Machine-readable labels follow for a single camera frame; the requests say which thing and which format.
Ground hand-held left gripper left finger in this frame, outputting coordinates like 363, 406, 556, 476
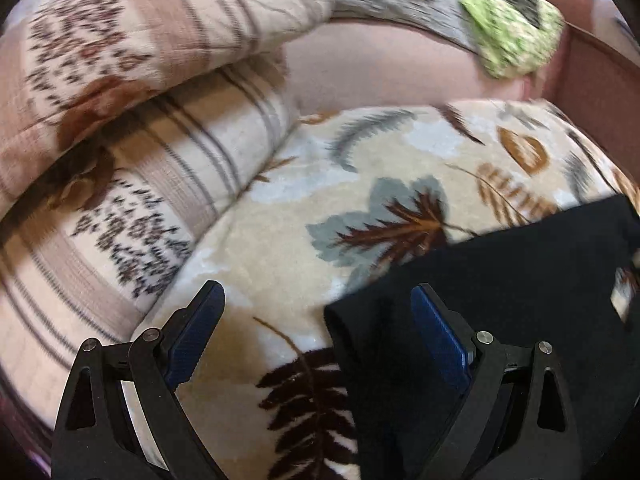
51, 280, 229, 480

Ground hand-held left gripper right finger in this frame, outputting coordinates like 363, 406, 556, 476
410, 283, 584, 480

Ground black pants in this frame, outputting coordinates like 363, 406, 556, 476
324, 194, 640, 480

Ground leaf print plush blanket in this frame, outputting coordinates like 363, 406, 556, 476
120, 97, 640, 480

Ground striped beige folded quilt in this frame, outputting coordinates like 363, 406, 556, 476
0, 0, 333, 426

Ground pink sofa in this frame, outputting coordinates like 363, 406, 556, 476
282, 0, 640, 196

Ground green patterned folded cloth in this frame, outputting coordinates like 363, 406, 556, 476
415, 0, 566, 80

